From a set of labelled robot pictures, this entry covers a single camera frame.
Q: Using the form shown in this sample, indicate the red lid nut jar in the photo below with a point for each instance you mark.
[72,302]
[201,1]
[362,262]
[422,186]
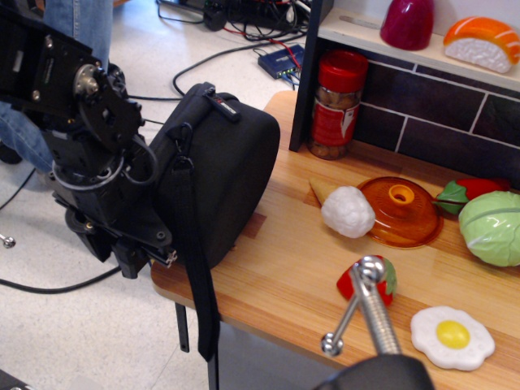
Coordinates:
[337,99]

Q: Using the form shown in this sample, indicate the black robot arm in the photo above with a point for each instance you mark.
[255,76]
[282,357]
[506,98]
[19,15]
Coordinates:
[56,82]

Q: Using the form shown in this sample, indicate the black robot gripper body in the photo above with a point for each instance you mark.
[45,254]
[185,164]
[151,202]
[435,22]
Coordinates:
[108,194]

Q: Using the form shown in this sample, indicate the black zipper camera bag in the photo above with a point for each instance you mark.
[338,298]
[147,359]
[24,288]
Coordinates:
[215,157]

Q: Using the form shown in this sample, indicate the blue network switch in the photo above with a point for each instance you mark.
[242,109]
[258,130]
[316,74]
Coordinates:
[282,62]

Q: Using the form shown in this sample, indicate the green toy cabbage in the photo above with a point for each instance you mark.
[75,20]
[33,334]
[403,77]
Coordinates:
[489,225]

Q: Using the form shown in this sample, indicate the toy fried egg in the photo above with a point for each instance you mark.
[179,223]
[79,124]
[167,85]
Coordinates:
[451,339]

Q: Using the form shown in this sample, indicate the small metal knob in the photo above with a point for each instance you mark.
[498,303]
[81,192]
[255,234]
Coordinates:
[8,242]

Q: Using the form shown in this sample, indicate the black clamp body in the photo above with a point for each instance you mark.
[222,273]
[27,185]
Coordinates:
[386,371]

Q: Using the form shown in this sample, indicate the red toy radish with leaves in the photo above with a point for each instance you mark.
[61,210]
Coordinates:
[457,193]

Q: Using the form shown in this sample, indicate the white toy ice cream cone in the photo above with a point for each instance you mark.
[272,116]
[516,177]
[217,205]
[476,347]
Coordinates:
[344,209]

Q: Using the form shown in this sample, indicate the orange transparent pot lid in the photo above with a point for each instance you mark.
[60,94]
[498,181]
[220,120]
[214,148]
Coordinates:
[405,213]

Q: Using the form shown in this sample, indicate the black table leg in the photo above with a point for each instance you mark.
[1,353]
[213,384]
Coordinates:
[182,326]

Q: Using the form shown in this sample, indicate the person's leg in jeans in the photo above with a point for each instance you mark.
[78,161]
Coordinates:
[89,22]

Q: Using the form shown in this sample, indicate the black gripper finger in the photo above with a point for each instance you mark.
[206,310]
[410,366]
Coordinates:
[132,256]

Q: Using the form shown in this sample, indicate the wooden toy kitchen shelf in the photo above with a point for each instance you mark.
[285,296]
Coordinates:
[417,103]

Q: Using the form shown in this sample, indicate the magenta toy vegetable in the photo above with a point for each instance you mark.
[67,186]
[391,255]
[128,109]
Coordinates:
[408,24]

